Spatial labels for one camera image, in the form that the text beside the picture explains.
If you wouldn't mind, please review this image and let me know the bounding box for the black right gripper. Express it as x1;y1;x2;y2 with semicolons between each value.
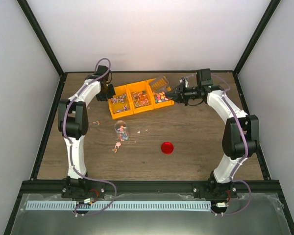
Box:
166;82;201;106

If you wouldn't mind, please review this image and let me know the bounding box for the brown slotted plastic scoop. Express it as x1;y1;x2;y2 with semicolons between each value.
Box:
148;76;169;93

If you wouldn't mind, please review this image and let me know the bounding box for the clear plastic jar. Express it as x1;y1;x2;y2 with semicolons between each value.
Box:
114;120;129;141

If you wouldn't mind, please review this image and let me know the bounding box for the red jar lid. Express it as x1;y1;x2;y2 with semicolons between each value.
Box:
161;142;174;154

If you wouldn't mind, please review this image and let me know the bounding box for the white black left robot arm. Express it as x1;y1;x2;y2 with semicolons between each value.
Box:
58;65;115;180

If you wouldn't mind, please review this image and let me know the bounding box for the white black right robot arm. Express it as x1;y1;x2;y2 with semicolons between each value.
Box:
165;69;260;197

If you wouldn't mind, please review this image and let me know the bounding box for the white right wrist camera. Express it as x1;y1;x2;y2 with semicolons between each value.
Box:
179;76;189;88

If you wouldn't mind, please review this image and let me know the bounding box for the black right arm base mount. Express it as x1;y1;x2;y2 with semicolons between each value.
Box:
192;180;237;200

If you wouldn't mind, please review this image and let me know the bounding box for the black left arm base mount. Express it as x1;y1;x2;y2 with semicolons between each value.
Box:
62;177;105;200

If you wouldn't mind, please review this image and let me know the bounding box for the light blue slotted cable duct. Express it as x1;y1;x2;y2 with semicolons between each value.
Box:
25;201;211;212

